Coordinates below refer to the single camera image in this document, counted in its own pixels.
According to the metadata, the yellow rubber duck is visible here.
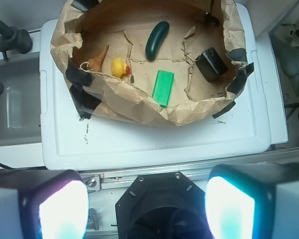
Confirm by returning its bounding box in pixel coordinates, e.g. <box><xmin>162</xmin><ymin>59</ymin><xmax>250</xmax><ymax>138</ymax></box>
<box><xmin>111</xmin><ymin>57</ymin><xmax>131</xmax><ymax>78</ymax></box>

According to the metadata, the clear plastic container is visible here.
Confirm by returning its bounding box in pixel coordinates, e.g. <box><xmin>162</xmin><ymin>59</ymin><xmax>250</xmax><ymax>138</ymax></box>
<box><xmin>0</xmin><ymin>56</ymin><xmax>41</xmax><ymax>146</ymax></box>

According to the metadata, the black clamp knob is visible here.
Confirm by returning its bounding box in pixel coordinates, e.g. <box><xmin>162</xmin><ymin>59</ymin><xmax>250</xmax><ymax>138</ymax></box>
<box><xmin>0</xmin><ymin>20</ymin><xmax>33</xmax><ymax>61</ymax></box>

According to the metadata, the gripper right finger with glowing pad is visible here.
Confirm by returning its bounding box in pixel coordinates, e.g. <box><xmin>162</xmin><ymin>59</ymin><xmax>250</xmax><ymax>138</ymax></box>
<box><xmin>205</xmin><ymin>163</ymin><xmax>299</xmax><ymax>239</ymax></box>

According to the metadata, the white plastic bin lid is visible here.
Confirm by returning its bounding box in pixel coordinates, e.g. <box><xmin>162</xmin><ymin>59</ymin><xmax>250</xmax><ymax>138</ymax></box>
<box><xmin>39</xmin><ymin>4</ymin><xmax>271</xmax><ymax>170</ymax></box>

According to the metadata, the green rectangular block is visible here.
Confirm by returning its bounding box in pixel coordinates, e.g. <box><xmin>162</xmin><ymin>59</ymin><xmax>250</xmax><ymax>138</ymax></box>
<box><xmin>152</xmin><ymin>70</ymin><xmax>174</xmax><ymax>108</ymax></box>

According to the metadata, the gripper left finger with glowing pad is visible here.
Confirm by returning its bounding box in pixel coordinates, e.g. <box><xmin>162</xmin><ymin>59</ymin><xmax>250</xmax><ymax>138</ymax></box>
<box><xmin>0</xmin><ymin>169</ymin><xmax>89</xmax><ymax>239</ymax></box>

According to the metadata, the aluminium extrusion rail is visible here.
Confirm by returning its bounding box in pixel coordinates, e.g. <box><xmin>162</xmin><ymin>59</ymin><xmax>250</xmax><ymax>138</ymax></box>
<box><xmin>80</xmin><ymin>147</ymin><xmax>299</xmax><ymax>192</ymax></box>

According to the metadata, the black octagonal mount plate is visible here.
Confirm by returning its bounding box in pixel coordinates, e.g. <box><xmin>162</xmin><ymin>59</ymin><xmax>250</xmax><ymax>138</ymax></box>
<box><xmin>115</xmin><ymin>172</ymin><xmax>213</xmax><ymax>239</ymax></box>

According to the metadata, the dark green cucumber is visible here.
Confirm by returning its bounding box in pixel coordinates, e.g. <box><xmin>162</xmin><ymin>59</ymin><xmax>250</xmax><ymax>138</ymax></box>
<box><xmin>145</xmin><ymin>21</ymin><xmax>169</xmax><ymax>61</ymax></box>

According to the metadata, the black box-shaped object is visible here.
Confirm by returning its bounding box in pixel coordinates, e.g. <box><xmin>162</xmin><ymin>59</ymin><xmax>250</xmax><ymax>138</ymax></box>
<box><xmin>196</xmin><ymin>47</ymin><xmax>228</xmax><ymax>82</ymax></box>

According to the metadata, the crumpled brown paper bag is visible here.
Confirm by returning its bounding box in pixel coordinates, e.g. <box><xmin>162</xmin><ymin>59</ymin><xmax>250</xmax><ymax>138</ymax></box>
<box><xmin>51</xmin><ymin>0</ymin><xmax>254</xmax><ymax>126</ymax></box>

